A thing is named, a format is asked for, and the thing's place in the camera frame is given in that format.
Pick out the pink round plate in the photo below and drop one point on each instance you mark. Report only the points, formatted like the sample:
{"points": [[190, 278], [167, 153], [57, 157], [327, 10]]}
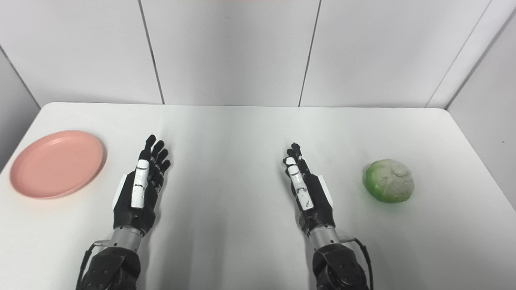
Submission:
{"points": [[56, 164]]}

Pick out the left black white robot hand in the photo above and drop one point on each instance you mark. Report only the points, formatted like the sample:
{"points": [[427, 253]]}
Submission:
{"points": [[139, 189]]}

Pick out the green white cabbage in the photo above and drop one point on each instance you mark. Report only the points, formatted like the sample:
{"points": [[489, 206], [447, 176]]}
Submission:
{"points": [[389, 181]]}

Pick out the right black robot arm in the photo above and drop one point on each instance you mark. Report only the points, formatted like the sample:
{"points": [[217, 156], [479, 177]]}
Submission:
{"points": [[336, 262]]}

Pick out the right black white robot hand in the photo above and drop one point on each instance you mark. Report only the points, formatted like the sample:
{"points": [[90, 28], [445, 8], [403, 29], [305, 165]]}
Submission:
{"points": [[311, 197]]}

